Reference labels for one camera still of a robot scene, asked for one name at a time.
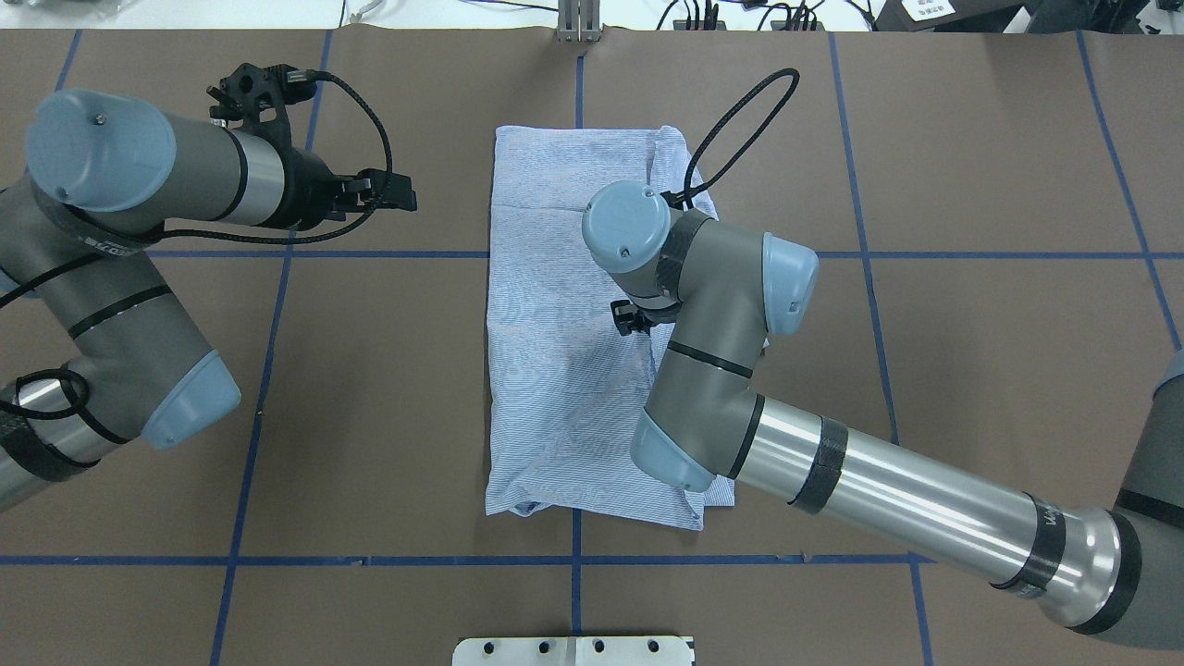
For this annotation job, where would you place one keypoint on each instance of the light blue striped shirt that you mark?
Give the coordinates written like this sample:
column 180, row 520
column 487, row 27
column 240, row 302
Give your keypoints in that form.
column 566, row 388

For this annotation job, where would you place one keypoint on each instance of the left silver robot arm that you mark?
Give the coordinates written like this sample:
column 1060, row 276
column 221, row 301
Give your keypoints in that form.
column 105, row 173

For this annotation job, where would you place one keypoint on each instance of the white camera mast base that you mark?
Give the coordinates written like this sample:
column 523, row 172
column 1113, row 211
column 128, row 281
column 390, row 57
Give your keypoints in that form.
column 577, row 650

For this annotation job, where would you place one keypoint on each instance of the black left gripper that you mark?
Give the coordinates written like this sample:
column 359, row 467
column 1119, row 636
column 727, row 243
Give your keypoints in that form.
column 309, row 193

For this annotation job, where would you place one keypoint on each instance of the aluminium frame post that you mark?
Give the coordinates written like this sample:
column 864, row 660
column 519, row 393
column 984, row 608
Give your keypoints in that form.
column 579, row 21

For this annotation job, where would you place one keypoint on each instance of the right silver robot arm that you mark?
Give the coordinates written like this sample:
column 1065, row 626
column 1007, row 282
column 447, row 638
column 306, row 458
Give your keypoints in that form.
column 725, row 291

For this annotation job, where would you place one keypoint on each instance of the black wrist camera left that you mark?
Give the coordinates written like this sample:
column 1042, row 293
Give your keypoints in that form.
column 254, row 100

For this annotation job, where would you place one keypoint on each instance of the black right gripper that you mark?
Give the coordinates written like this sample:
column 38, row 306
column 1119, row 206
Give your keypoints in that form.
column 628, row 320

